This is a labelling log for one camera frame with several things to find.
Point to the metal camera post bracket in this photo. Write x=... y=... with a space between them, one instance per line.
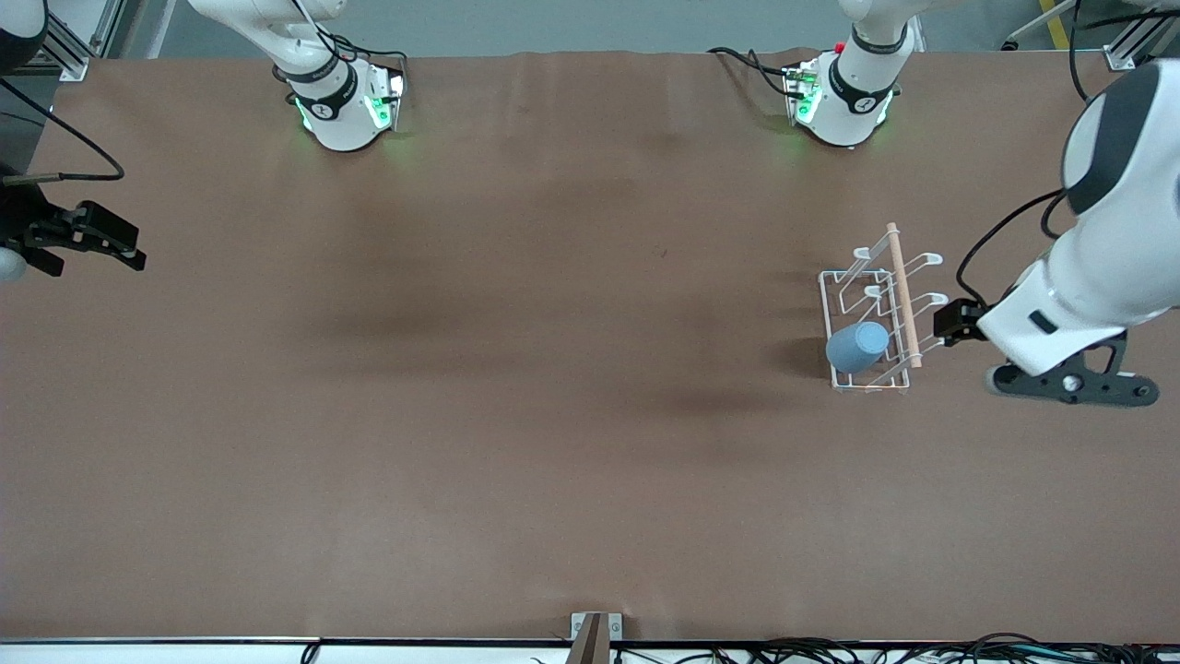
x=590 y=636

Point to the brown table mat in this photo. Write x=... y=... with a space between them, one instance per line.
x=553 y=461

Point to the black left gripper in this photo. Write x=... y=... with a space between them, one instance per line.
x=959 y=322

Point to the blue plastic cup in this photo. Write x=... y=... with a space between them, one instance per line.
x=857 y=348

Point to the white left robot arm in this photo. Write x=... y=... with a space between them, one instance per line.
x=1106 y=277

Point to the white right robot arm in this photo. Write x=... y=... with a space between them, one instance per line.
x=336 y=111

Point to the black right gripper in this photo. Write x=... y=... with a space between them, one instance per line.
x=28 y=228

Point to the aluminium frame profile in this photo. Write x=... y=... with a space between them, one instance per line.
x=1120 y=57
x=69 y=55

